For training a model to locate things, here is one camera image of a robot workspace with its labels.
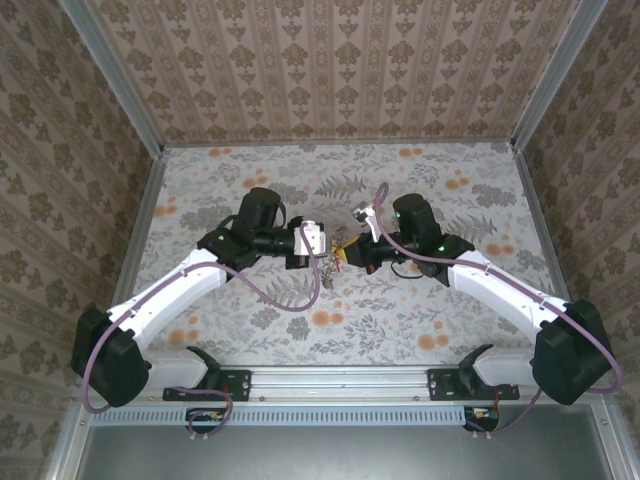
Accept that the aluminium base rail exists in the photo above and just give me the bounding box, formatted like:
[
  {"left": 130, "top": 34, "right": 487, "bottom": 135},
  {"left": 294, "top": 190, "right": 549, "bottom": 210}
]
[{"left": 219, "top": 366, "right": 432, "bottom": 402}]

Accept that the short purple cable loop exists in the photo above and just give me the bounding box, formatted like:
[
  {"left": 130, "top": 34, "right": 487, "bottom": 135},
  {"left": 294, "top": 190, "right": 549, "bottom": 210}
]
[
  {"left": 463, "top": 388, "right": 545, "bottom": 442},
  {"left": 186, "top": 388, "right": 235, "bottom": 442}
]

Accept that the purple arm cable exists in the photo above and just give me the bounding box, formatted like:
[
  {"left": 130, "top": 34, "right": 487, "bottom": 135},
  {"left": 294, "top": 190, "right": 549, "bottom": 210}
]
[
  {"left": 81, "top": 244, "right": 322, "bottom": 415},
  {"left": 372, "top": 181, "right": 625, "bottom": 397}
]

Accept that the floral patterned table cover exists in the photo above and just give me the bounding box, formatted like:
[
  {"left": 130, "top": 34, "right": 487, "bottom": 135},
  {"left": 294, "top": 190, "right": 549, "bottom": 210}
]
[{"left": 143, "top": 141, "right": 557, "bottom": 370}]

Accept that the aluminium frame post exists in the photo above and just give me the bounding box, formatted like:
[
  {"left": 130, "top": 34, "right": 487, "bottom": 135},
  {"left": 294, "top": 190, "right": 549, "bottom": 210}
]
[
  {"left": 58, "top": 0, "right": 167, "bottom": 157},
  {"left": 510, "top": 0, "right": 585, "bottom": 152}
]

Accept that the white slotted cable duct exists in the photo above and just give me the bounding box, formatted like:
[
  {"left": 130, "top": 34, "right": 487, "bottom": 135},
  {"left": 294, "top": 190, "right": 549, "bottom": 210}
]
[{"left": 88, "top": 404, "right": 501, "bottom": 427}]

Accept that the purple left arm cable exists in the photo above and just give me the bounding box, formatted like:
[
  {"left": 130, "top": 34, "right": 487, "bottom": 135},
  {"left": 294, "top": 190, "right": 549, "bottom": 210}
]
[{"left": 81, "top": 244, "right": 322, "bottom": 415}]

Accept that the grey metal front panel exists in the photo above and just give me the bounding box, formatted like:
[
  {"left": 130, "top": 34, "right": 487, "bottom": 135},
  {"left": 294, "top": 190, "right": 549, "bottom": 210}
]
[{"left": 74, "top": 403, "right": 617, "bottom": 480}]

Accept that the thin black cable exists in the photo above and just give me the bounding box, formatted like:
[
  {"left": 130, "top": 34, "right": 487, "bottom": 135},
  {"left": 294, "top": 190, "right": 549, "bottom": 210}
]
[{"left": 388, "top": 258, "right": 427, "bottom": 282}]

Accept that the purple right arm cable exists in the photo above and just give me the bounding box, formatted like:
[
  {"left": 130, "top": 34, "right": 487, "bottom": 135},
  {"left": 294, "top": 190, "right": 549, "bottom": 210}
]
[{"left": 372, "top": 181, "right": 625, "bottom": 397}]

